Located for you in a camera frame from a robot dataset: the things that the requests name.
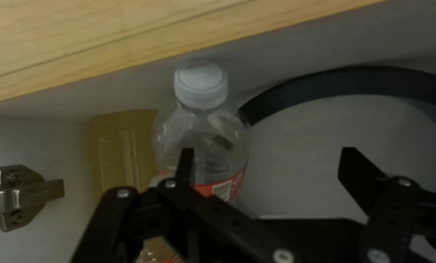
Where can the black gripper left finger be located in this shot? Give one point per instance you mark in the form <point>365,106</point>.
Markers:
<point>203,228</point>

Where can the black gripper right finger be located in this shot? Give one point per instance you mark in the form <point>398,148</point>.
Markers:
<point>397,220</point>

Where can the clear red-label water bottle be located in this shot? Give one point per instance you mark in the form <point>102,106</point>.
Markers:
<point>203,136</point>

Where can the metal cabinet hinge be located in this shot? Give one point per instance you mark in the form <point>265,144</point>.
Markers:
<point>18,198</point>

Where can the yellow red pasta package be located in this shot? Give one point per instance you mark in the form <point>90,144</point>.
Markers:
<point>120,151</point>

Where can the black-rimmed grey plate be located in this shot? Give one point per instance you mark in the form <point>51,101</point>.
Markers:
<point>353,81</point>

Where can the wooden wall cabinet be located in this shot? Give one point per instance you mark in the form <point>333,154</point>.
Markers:
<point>130,44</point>

